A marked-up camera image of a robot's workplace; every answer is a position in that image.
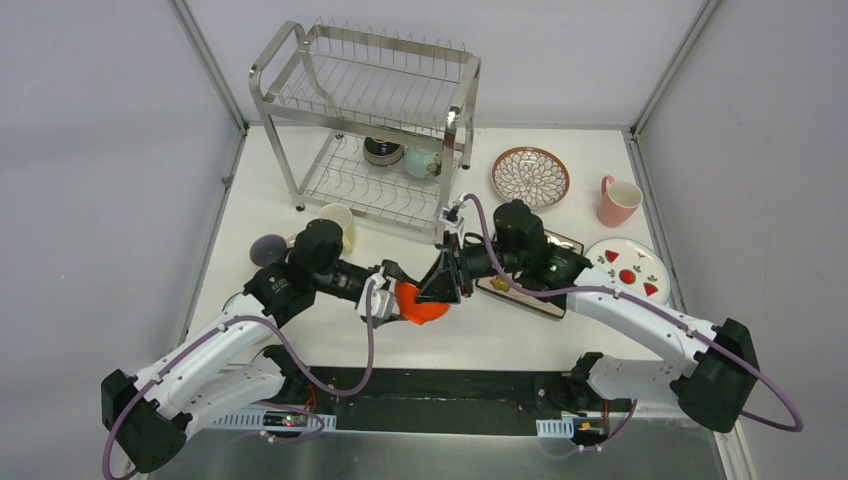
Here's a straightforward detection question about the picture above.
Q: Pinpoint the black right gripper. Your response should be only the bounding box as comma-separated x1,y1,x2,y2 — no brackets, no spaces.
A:
414,231,525,305

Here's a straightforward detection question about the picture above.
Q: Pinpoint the orange plastic bowl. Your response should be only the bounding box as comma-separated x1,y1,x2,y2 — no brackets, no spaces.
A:
394,281,451,325

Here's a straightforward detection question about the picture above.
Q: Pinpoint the mint green ceramic bowl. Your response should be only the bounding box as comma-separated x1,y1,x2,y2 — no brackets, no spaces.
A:
402,146,442,180

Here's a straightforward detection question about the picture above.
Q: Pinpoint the brown patterned ceramic bowl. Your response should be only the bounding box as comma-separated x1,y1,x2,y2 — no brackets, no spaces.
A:
363,137,405,167

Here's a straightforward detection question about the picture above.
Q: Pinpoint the stainless steel dish rack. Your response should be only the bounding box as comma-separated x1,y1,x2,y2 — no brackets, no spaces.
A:
248,21,482,242

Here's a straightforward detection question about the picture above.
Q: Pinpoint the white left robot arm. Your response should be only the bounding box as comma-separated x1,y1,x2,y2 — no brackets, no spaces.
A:
101,219,415,479

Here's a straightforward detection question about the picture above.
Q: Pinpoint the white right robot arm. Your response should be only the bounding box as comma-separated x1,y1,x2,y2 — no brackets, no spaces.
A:
415,200,759,433

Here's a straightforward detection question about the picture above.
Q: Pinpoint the pale yellow ceramic mug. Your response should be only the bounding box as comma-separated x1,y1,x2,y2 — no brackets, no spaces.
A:
317,203,356,254

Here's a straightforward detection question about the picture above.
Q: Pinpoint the square flower pattern plate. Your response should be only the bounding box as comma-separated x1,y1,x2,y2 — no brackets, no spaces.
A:
475,230,585,321

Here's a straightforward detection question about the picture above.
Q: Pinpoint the round floral pattern plate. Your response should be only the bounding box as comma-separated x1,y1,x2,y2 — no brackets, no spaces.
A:
491,146,571,209

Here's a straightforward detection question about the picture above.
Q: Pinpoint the watermelon pattern round plate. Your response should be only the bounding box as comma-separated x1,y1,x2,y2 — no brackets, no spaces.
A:
584,238,671,304

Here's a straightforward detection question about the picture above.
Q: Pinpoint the pink ceramic mug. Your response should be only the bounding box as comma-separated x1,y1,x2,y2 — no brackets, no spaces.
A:
597,175,643,228

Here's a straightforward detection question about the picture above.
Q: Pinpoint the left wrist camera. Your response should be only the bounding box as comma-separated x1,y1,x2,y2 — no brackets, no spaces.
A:
356,273,399,328

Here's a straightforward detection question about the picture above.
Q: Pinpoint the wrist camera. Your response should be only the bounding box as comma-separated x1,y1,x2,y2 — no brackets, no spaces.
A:
436,200,465,231
356,273,399,328

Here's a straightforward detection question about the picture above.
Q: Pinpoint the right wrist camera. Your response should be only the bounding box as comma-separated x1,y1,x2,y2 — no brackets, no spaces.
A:
436,200,465,231

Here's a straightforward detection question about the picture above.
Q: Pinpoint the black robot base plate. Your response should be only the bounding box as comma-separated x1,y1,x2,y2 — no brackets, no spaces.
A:
280,368,604,436

